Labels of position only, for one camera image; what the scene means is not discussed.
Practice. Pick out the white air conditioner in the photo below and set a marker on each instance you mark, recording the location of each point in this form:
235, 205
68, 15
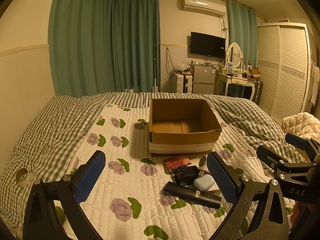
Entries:
205, 7

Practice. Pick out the oval white mirror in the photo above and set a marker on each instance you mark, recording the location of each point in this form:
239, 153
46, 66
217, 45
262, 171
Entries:
234, 55

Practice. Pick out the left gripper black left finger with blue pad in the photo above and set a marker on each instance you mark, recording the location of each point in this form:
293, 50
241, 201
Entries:
41, 219

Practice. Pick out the white dressing table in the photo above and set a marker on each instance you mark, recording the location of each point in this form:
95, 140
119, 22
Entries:
223, 81

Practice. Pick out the white floral quilted mat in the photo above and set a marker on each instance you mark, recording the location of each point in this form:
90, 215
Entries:
127, 201

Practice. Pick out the cream quilted blanket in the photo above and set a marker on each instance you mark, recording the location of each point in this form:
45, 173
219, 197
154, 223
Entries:
303, 125

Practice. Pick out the white bottle red cap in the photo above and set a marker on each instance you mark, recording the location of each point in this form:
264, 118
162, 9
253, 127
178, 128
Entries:
203, 161

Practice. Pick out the black power adapter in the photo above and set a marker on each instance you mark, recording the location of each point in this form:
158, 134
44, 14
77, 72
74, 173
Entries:
186, 175

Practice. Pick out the black wall television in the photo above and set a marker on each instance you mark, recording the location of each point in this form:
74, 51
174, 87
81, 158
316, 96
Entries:
207, 45

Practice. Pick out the silver mini fridge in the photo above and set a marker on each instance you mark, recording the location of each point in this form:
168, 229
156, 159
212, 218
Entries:
203, 79

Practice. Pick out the tape roll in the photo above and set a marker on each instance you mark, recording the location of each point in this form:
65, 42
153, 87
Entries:
22, 177

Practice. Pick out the light blue earbuds case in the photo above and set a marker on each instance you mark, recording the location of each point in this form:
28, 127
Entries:
204, 182

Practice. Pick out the grey checkered bed cover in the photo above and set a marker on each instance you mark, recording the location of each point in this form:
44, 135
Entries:
40, 151

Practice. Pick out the shiny reddish card box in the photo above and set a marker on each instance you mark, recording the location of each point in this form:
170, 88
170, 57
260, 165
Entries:
176, 162

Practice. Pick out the white louvered wardrobe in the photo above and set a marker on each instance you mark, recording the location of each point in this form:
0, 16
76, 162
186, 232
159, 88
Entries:
284, 64

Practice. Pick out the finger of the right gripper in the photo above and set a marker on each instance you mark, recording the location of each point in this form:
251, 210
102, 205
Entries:
271, 159
309, 146

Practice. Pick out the black remote control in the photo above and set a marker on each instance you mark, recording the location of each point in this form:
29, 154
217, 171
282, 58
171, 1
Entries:
192, 195

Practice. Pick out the right green curtain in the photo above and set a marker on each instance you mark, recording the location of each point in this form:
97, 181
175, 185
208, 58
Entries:
243, 30

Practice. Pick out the large green curtain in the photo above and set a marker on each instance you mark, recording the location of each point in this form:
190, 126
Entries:
99, 46

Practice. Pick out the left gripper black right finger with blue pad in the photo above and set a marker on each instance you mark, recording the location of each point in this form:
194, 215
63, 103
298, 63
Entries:
269, 220

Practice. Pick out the white suitcase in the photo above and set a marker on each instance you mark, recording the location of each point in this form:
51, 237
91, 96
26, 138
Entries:
182, 83

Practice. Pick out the open cardboard box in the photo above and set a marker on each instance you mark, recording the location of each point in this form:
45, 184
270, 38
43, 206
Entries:
182, 126

